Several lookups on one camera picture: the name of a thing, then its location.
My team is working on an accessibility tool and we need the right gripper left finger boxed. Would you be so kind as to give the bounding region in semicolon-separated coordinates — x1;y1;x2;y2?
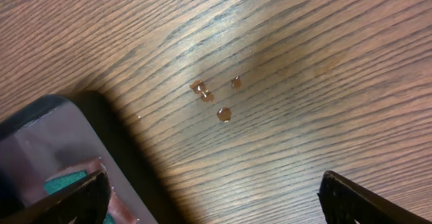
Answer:
1;170;111;224

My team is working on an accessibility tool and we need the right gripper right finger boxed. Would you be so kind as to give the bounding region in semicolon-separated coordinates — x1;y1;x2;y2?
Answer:
318;171;431;224

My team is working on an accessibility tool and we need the green sponge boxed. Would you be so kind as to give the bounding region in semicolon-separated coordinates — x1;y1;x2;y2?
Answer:
43;169;117;224

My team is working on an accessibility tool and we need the black water tray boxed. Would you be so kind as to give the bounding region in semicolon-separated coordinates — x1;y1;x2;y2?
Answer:
1;92;161;223

